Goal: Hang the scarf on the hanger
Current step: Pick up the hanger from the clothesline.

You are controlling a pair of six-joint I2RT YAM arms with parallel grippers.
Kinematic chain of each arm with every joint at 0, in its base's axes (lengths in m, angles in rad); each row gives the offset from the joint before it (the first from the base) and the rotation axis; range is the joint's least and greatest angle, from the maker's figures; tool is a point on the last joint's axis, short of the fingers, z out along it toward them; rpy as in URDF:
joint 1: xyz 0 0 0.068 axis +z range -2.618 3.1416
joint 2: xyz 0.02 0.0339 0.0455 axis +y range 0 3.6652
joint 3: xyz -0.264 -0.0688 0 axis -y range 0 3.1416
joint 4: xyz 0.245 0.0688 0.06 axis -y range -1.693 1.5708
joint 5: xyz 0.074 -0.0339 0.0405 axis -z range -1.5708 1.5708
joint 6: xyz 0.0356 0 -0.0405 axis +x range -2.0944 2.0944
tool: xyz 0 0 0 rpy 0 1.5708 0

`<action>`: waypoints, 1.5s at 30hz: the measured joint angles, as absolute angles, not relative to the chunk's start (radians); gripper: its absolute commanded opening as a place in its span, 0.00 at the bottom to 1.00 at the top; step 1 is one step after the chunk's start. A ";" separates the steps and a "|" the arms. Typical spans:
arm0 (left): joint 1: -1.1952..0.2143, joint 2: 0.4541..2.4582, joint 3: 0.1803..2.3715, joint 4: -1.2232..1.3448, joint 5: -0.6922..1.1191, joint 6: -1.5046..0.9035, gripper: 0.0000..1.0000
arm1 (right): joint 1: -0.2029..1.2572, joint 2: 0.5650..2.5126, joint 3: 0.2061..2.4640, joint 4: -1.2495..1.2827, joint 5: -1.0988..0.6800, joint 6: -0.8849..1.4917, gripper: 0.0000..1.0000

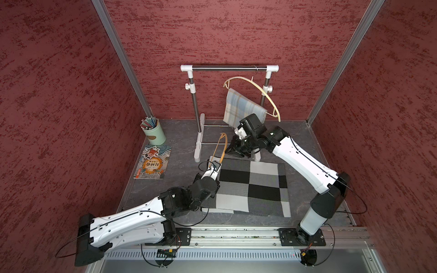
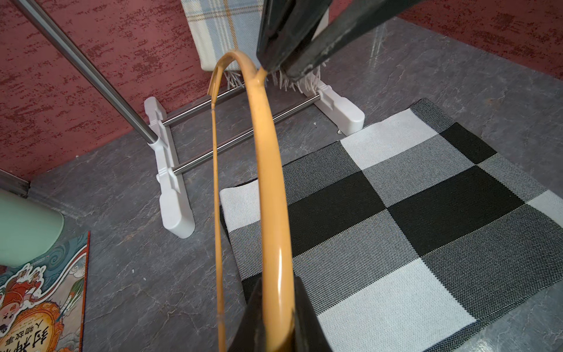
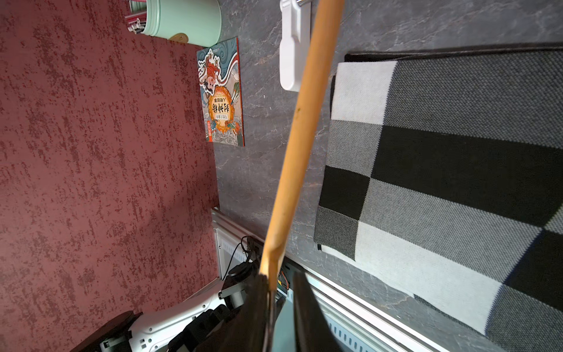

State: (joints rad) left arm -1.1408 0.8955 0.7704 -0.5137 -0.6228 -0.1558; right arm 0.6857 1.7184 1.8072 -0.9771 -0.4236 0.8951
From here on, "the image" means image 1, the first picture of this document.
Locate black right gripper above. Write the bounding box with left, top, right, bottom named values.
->
left=225, top=132, right=260, bottom=157

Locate brown wooden hanger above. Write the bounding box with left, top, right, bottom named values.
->
left=209, top=132, right=229, bottom=164

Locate blue plaid fringed scarf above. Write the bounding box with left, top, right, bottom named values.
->
left=223, top=88, right=267, bottom=128

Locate grey black checkered scarf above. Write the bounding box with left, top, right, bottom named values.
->
left=201, top=158, right=291, bottom=218

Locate light cream wooden hanger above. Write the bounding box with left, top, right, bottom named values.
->
left=223, top=76, right=282, bottom=123

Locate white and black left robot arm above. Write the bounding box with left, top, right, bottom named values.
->
left=75, top=168, right=220, bottom=267

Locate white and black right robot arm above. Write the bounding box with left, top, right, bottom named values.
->
left=225, top=126, right=350, bottom=246

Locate colourful illustrated book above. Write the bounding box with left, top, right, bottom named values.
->
left=133, top=144, right=171, bottom=179

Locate green cup with pencils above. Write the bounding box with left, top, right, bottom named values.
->
left=141, top=117, right=166, bottom=146

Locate white and steel clothes rack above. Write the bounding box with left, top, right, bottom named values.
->
left=180, top=64, right=279, bottom=163

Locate right aluminium corner profile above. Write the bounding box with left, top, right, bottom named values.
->
left=306, top=0, right=385, bottom=127

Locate aluminium corner profile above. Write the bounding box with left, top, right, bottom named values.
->
left=306, top=0, right=385, bottom=127
left=92, top=0, right=153, bottom=117

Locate left aluminium corner profile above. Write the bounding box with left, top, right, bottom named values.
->
left=92, top=0, right=153, bottom=117

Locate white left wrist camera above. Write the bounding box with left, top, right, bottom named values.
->
left=205, top=160, right=221, bottom=172

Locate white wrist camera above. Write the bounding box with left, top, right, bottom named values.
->
left=234, top=114, right=267, bottom=139
left=205, top=160, right=221, bottom=172

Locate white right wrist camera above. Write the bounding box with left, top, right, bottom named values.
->
left=234, top=114, right=267, bottom=139

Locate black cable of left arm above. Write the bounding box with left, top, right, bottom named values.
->
left=54, top=159, right=219, bottom=268

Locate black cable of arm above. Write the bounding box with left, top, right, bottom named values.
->
left=290, top=143, right=369, bottom=267
left=54, top=159, right=219, bottom=268

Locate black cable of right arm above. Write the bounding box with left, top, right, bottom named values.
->
left=290, top=143, right=369, bottom=267

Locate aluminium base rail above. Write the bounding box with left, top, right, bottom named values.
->
left=95, top=225, right=376, bottom=250

